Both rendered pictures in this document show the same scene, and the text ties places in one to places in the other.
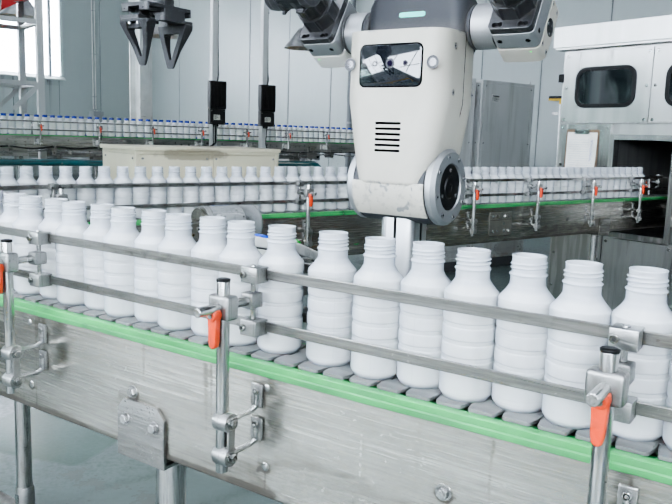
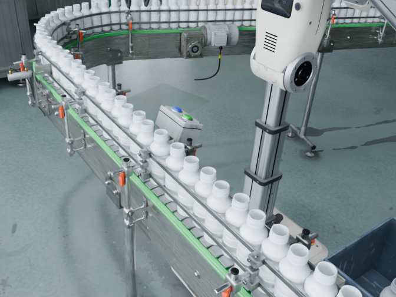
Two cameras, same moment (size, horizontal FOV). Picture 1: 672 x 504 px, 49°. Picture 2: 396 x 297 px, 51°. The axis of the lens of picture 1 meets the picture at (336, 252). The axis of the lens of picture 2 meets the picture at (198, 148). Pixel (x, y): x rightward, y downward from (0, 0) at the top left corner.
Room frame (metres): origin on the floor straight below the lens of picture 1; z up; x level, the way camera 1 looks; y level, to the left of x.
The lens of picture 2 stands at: (0.06, -0.32, 1.73)
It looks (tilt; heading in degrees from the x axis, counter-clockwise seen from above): 32 degrees down; 18
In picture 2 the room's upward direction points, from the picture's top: 4 degrees clockwise
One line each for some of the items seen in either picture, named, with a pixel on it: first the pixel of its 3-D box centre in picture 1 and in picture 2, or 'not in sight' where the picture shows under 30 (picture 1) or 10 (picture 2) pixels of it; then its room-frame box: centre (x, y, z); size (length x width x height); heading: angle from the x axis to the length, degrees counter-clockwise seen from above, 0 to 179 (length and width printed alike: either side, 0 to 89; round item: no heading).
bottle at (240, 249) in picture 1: (240, 282); (147, 147); (0.99, 0.13, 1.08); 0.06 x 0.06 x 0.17
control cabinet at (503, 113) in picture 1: (486, 173); not in sight; (7.82, -1.55, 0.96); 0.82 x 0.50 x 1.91; 128
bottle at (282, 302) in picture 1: (280, 288); (160, 157); (0.96, 0.07, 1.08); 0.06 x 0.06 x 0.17
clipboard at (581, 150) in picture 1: (579, 155); not in sight; (4.61, -1.48, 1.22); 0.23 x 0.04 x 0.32; 38
